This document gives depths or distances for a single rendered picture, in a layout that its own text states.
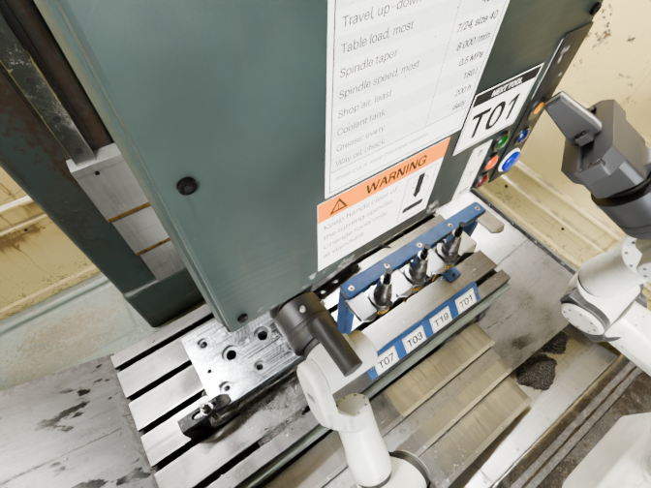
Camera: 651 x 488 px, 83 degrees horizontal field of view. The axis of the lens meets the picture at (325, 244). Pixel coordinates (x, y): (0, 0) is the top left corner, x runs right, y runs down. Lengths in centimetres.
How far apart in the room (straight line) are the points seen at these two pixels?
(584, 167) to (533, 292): 110
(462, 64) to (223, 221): 22
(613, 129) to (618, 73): 76
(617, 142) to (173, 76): 44
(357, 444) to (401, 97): 54
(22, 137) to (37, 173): 9
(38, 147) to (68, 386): 86
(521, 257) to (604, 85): 63
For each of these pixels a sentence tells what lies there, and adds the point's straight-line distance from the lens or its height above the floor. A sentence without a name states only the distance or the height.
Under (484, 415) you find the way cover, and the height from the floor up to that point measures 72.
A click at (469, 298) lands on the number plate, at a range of 127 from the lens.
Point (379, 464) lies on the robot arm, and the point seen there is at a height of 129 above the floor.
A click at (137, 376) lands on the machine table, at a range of 125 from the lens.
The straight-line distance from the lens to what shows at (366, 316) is 85.
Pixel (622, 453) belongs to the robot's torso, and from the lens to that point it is 84.
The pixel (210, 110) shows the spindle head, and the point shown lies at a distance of 21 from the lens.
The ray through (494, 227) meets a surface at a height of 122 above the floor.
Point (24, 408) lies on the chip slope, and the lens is 158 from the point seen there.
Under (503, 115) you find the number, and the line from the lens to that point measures 45.
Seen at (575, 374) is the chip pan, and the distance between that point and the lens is 165.
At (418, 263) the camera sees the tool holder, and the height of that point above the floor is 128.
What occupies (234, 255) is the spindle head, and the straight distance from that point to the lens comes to 29.
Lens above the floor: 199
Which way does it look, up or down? 55 degrees down
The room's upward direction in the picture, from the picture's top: 1 degrees clockwise
